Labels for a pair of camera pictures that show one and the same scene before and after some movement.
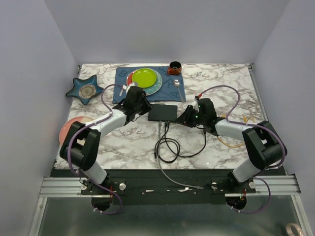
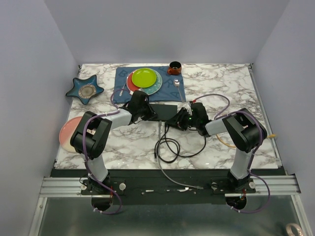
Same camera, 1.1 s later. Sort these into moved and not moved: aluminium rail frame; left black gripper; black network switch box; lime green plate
Moved: left black gripper
Not moved: lime green plate; black network switch box; aluminium rail frame
